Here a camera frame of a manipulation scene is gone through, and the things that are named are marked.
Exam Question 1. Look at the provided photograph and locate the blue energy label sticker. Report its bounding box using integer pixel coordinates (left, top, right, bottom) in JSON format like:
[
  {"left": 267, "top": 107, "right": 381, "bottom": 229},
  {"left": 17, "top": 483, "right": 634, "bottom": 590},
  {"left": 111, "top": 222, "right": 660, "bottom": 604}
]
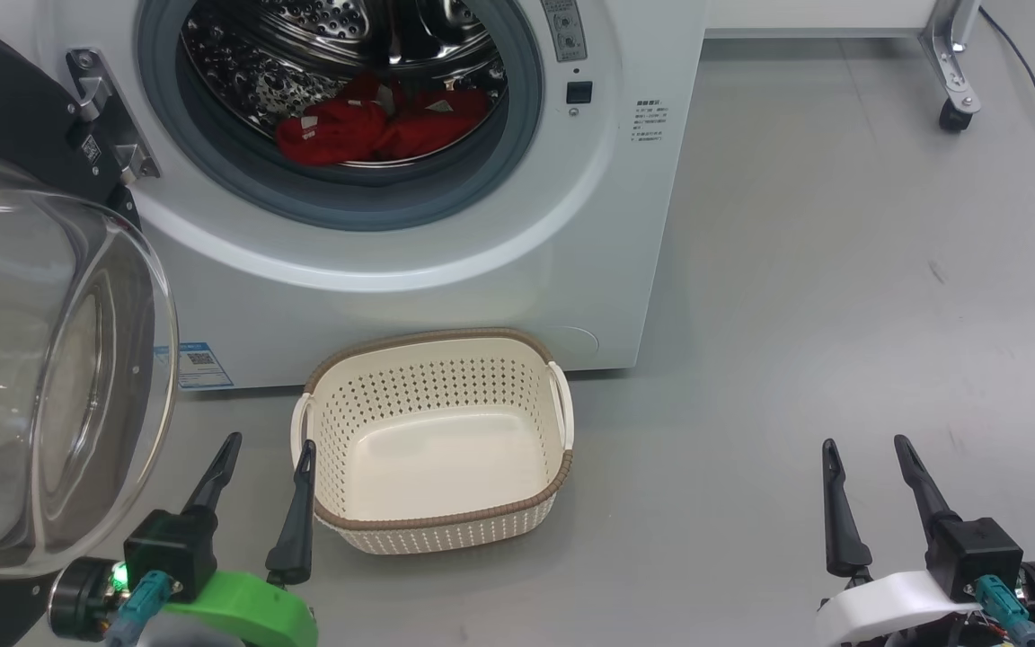
[{"left": 155, "top": 341, "right": 234, "bottom": 391}]

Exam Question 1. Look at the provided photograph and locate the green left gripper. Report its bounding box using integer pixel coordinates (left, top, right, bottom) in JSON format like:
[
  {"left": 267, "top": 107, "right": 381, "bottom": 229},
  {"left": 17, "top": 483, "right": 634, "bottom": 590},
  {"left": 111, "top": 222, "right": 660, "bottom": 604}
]
[{"left": 136, "top": 432, "right": 319, "bottom": 647}]

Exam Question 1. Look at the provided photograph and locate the cream perforated laundry basket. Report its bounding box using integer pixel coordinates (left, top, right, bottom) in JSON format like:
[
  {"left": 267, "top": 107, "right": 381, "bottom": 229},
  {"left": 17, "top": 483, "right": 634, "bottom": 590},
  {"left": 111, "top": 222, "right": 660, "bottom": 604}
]
[{"left": 291, "top": 327, "right": 575, "bottom": 555}]

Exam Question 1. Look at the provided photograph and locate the white front-load washing machine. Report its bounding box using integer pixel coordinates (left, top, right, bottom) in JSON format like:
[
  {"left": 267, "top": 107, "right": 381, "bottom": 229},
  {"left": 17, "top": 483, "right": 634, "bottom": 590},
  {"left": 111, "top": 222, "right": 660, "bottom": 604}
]
[{"left": 0, "top": 0, "right": 707, "bottom": 392}]

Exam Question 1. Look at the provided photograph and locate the white partition panel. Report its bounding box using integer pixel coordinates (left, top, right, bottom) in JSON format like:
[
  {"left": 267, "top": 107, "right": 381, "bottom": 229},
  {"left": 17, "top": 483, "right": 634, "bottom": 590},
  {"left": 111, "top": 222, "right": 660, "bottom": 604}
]
[{"left": 704, "top": 0, "right": 941, "bottom": 39}]

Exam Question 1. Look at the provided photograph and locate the stainless steel washing machine drum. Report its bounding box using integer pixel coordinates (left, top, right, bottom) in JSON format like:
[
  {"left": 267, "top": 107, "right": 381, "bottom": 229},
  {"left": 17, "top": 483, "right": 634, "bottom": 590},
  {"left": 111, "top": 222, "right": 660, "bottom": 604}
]
[{"left": 181, "top": 0, "right": 509, "bottom": 167}]

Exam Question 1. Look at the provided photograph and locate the red clothing with white trim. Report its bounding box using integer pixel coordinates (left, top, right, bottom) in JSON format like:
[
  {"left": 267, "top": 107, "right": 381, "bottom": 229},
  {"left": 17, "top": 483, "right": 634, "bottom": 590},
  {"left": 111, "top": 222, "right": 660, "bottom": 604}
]
[{"left": 275, "top": 74, "right": 491, "bottom": 168}]

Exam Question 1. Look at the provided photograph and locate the cable with teal connector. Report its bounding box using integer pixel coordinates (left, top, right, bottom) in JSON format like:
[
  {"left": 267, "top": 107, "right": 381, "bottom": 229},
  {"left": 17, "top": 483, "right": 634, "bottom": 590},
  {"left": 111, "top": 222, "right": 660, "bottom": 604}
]
[
  {"left": 104, "top": 571, "right": 168, "bottom": 647},
  {"left": 974, "top": 575, "right": 1035, "bottom": 647}
]

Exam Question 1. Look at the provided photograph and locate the black-rimmed glass washer door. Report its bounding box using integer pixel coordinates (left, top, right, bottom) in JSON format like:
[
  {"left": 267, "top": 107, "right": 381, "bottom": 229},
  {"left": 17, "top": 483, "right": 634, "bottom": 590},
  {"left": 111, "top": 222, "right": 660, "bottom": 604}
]
[{"left": 0, "top": 13, "right": 180, "bottom": 647}]

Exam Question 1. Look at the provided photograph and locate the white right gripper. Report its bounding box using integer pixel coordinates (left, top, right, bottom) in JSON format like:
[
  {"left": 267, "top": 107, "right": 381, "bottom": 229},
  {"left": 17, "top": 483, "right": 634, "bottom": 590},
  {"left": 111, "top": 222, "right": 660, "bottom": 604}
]
[{"left": 815, "top": 435, "right": 990, "bottom": 647}]

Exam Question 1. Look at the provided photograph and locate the metal door hinge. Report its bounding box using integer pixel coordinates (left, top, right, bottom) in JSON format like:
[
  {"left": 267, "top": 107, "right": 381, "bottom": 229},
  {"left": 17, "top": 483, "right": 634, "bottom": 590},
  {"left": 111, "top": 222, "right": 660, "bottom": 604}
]
[{"left": 66, "top": 48, "right": 161, "bottom": 187}]

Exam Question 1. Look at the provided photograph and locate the round filter cover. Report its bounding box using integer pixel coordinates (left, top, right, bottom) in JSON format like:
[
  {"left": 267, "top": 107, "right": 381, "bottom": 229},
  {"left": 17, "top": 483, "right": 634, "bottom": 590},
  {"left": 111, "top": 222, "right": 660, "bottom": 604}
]
[{"left": 553, "top": 325, "right": 601, "bottom": 368}]

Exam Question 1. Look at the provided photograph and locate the metal partition leg bracket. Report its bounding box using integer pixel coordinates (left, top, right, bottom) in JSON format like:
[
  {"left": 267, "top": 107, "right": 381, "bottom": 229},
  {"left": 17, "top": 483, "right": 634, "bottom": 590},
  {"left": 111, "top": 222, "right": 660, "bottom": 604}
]
[{"left": 920, "top": 0, "right": 983, "bottom": 116}]

